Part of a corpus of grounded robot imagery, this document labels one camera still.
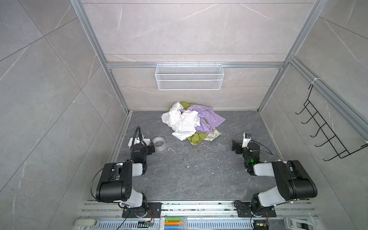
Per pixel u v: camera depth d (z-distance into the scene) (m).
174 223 0.69
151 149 0.88
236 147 0.84
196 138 0.99
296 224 0.68
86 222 0.67
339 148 0.61
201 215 0.73
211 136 1.04
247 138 0.80
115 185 0.45
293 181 0.46
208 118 1.07
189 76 1.02
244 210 0.73
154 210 0.73
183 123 0.98
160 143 1.00
